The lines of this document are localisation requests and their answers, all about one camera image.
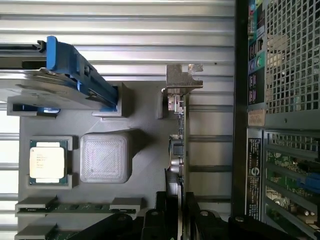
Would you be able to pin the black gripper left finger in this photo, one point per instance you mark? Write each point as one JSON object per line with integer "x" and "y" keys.
{"x": 153, "y": 225}

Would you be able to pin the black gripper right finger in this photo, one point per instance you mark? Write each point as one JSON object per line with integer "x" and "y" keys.
{"x": 203, "y": 225}

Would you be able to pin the blue expansion slot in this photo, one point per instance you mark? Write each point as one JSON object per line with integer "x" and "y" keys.
{"x": 312, "y": 180}

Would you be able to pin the black label with white print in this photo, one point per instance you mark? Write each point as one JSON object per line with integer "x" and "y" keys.
{"x": 253, "y": 175}

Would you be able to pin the grey printed parts rack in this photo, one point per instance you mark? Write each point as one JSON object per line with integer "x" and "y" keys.
{"x": 150, "y": 140}

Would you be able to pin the green motherboard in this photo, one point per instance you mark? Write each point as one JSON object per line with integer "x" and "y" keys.
{"x": 282, "y": 160}

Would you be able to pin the pale orange sticker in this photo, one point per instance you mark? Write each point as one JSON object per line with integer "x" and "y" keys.
{"x": 256, "y": 117}

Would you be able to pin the CPU with silver lid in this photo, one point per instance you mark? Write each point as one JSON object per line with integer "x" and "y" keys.
{"x": 47, "y": 162}

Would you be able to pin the black open PC case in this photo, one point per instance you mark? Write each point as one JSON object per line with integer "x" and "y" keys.
{"x": 240, "y": 100}

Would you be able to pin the disk in blue caddy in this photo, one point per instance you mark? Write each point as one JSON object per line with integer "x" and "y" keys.
{"x": 62, "y": 82}

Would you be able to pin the rear port panel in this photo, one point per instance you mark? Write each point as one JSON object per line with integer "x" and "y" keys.
{"x": 256, "y": 50}

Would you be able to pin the graphics card with silver bracket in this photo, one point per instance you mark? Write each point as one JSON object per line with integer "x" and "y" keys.
{"x": 178, "y": 80}

